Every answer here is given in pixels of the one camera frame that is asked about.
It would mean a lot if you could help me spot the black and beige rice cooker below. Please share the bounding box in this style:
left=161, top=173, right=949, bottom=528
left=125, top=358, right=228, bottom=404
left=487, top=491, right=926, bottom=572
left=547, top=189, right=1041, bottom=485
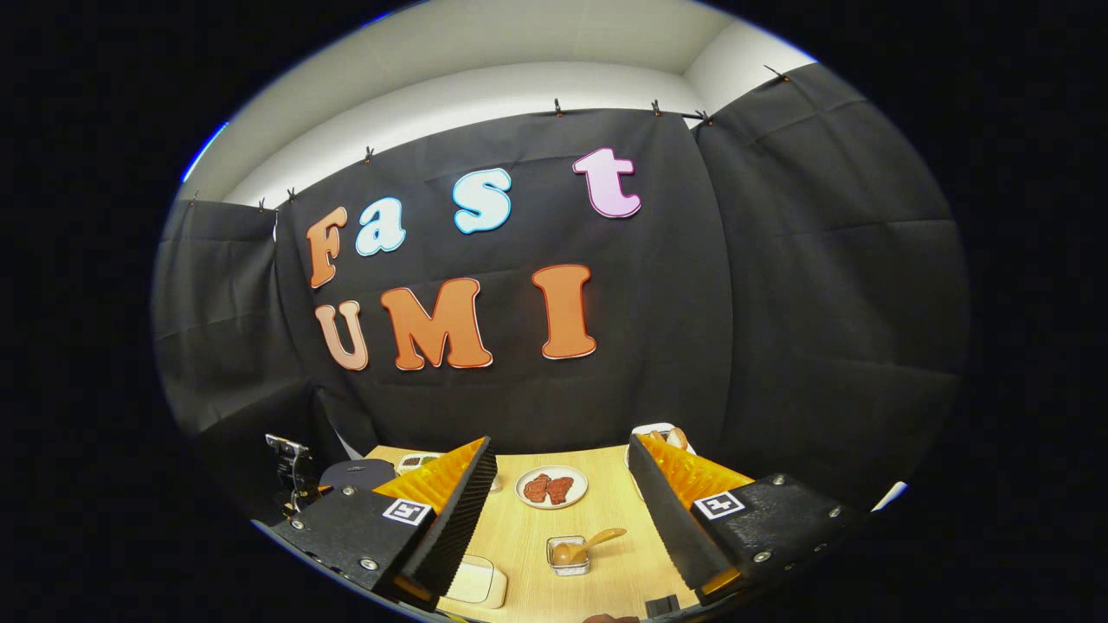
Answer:
left=319, top=459, right=397, bottom=492

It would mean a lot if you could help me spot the white toaster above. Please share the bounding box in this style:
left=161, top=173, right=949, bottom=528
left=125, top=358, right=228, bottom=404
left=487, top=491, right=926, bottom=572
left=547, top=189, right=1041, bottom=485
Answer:
left=623, top=421, right=698, bottom=503

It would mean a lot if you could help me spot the clear square chopstick holder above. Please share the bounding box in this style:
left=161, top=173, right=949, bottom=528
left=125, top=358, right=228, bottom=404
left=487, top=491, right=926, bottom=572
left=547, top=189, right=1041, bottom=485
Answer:
left=545, top=535, right=592, bottom=577

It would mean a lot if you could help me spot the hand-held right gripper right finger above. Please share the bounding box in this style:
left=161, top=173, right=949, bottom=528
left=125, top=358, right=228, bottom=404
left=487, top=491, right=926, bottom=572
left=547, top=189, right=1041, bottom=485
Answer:
left=627, top=431, right=866, bottom=608

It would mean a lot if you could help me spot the black backdrop cloth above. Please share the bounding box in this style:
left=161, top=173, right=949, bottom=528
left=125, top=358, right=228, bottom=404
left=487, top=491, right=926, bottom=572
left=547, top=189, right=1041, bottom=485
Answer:
left=151, top=62, right=970, bottom=520

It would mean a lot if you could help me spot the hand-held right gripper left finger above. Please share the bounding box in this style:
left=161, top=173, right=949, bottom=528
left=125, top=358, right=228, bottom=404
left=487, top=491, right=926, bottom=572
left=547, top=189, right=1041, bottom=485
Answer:
left=270, top=435, right=499, bottom=613

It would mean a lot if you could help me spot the wooden spoon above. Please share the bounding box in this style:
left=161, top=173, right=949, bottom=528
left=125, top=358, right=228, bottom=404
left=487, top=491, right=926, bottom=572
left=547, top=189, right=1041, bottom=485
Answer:
left=551, top=528, right=628, bottom=566

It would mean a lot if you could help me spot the round white plate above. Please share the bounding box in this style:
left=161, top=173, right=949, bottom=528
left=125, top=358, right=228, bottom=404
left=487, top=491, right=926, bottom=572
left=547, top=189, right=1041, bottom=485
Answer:
left=515, top=465, right=589, bottom=511

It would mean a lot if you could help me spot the white tray of rice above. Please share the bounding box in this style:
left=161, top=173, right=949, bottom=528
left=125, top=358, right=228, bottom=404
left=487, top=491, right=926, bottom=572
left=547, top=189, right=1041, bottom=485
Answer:
left=443, top=555, right=509, bottom=610

